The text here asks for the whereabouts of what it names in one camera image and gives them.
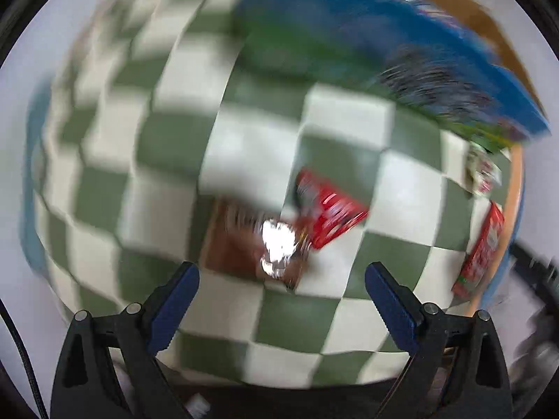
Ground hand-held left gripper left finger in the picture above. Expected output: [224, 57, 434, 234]
[50, 261, 201, 419]

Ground small white panda packet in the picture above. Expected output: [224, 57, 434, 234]
[465, 140, 503, 197]

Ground brown panda snack packet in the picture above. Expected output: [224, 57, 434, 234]
[203, 198, 313, 291]

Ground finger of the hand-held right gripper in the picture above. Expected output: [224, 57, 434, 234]
[510, 242, 559, 302]

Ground red stick snack packet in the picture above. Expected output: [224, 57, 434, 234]
[452, 201, 506, 300]

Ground red triangular snack packet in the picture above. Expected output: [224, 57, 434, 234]
[295, 169, 371, 249]

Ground black cable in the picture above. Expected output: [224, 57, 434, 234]
[0, 299, 50, 419]

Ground printed cardboard box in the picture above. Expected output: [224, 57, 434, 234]
[233, 0, 552, 146]

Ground small white object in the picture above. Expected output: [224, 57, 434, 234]
[187, 394, 213, 416]

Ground green white checkered blanket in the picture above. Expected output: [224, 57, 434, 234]
[32, 0, 525, 387]

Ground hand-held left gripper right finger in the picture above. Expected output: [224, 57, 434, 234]
[364, 261, 513, 419]

